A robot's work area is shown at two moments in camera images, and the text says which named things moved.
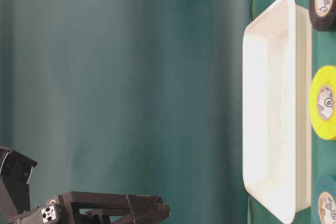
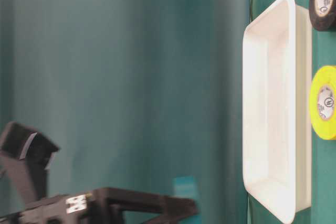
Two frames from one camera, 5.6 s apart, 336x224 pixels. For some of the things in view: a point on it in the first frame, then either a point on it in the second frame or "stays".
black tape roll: (322, 1) stays
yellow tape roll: (323, 102) stays
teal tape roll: (326, 201) -> (184, 187)
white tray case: (277, 108) stays
